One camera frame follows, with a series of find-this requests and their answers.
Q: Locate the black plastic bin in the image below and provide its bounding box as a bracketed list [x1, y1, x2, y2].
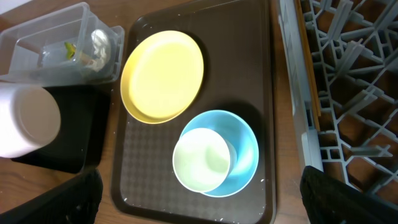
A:
[13, 85, 110, 174]

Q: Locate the grey dishwasher rack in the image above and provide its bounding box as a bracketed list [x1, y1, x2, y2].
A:
[276, 0, 397, 208]

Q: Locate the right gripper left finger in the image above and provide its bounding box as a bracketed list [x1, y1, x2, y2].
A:
[1, 169, 103, 224]

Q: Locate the pale green cup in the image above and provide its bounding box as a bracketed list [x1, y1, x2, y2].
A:
[172, 128, 237, 193]

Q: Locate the yellow plate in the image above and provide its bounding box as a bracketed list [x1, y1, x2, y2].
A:
[120, 30, 204, 124]

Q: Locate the white bowl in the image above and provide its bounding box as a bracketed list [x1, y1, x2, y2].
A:
[1, 83, 61, 158]

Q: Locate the clear plastic bin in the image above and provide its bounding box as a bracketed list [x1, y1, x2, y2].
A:
[1, 2, 124, 87]

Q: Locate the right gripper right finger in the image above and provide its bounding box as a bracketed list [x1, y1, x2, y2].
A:
[300, 166, 397, 224]

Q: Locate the green snack wrapper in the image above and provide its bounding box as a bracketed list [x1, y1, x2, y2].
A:
[64, 42, 76, 60]

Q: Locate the white tissue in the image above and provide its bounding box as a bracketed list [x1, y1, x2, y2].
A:
[90, 29, 111, 72]

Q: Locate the blue bowl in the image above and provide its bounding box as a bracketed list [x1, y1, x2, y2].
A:
[179, 110, 259, 198]

